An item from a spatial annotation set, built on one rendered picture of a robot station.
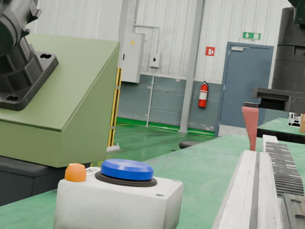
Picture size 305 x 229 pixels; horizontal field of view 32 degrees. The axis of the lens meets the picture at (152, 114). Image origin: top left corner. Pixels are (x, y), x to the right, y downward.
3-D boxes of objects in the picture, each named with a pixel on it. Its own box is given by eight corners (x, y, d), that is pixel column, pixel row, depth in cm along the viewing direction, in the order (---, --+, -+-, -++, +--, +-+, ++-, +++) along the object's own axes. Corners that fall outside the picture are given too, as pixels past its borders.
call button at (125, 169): (107, 179, 42) (110, 155, 42) (155, 187, 42) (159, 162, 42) (91, 187, 39) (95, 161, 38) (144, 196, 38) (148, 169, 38)
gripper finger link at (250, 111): (292, 174, 64) (303, 97, 64) (233, 165, 66) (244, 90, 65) (288, 166, 71) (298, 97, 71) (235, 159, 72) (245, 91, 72)
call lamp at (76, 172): (69, 176, 39) (71, 160, 39) (88, 179, 38) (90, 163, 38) (61, 179, 37) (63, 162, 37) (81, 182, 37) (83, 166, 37)
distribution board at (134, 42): (100, 118, 1244) (111, 22, 1232) (152, 126, 1206) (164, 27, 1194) (95, 119, 1217) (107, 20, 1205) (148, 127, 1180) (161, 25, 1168)
